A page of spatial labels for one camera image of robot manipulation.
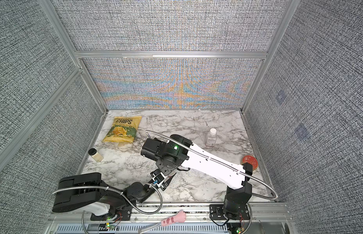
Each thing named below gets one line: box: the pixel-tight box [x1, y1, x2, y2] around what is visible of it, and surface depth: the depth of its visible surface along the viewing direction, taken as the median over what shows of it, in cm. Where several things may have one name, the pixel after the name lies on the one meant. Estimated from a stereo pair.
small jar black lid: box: [87, 148, 104, 163], surface depth 88 cm
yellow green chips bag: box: [102, 116, 142, 143], surface depth 99 cm
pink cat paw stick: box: [138, 210, 187, 234], surface depth 70 cm
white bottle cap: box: [209, 127, 217, 136], surface depth 90 cm
